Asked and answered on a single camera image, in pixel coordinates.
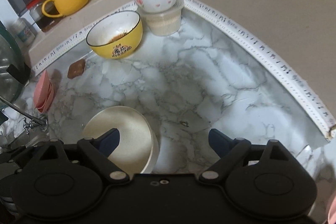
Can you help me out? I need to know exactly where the pink pig-shaped plate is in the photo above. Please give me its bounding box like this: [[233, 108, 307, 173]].
[[33, 71, 55, 113]]

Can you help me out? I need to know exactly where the clear plastic container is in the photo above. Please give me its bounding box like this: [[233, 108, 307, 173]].
[[138, 0, 184, 36]]

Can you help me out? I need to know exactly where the cream plastic bowl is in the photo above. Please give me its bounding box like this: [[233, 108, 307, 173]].
[[81, 106, 159, 175]]

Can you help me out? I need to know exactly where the yellow ceramic bowl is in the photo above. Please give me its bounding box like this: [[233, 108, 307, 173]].
[[85, 10, 143, 59]]

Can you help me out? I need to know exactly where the brown scrub pad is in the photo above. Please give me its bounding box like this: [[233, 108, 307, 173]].
[[67, 59, 85, 79]]

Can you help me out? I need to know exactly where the small white bottle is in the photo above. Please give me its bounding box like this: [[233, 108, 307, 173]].
[[12, 18, 35, 46]]

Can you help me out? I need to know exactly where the stainless steel bowl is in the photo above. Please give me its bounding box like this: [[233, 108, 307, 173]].
[[0, 23, 31, 103]]

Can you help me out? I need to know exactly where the metal faucet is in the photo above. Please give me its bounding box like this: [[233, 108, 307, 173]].
[[1, 96, 49, 135]]

